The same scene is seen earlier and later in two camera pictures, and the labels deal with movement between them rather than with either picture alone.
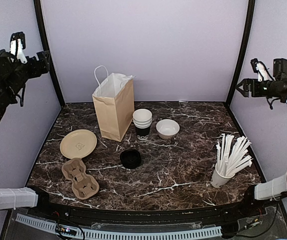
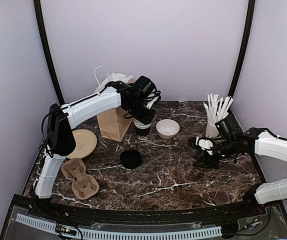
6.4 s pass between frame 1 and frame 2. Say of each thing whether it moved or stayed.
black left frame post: stayed
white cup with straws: moved
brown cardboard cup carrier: stayed
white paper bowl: stayed
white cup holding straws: moved
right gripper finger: moved
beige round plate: stayed
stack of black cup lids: stayed
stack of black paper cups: stayed
